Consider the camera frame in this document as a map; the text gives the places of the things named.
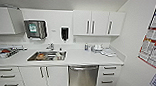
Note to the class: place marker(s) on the dish rack with items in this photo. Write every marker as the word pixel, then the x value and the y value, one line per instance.
pixel 7 53

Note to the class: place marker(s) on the white double-door sink cabinet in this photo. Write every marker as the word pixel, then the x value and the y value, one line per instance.
pixel 52 78

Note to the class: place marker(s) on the black soap dispenser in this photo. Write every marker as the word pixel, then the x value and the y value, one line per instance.
pixel 64 33

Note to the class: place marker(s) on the orange bowl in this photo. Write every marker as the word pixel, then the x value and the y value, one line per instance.
pixel 42 56

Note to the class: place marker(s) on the stainless steel sink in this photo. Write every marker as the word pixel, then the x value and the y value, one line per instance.
pixel 52 56

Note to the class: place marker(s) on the chrome faucet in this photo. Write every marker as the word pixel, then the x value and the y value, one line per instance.
pixel 50 46

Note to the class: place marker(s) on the stainless steel dishwasher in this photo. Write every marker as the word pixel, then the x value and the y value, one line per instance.
pixel 82 79

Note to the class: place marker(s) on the white drawer stack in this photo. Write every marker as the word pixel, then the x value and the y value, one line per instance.
pixel 108 78
pixel 7 78

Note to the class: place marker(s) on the small blue white bottle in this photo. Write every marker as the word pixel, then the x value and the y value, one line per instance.
pixel 86 47

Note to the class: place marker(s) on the white three-door wall cabinet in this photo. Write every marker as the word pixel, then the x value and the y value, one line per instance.
pixel 100 20

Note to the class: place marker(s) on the white cloth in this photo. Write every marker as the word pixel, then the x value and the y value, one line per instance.
pixel 108 53

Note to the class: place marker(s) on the steel paper towel dispenser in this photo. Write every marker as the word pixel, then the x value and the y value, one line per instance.
pixel 35 29

